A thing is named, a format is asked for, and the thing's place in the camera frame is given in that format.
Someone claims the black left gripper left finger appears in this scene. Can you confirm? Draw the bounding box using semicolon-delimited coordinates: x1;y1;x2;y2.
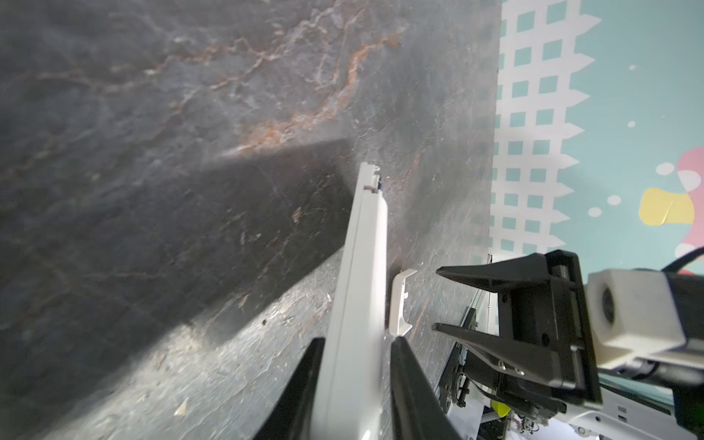
254;337;326;440

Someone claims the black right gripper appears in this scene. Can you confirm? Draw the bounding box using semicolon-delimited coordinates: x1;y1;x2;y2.
432;250;602;404

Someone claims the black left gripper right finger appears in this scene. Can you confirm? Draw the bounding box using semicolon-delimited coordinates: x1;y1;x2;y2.
390;337;461;440

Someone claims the white remote with batteries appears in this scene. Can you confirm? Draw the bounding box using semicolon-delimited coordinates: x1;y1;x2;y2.
310;162;388;439

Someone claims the white battery cover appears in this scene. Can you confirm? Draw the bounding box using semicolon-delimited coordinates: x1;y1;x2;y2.
388;269;417;337

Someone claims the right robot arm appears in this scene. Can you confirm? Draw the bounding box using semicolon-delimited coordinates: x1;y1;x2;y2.
434;249;703;439

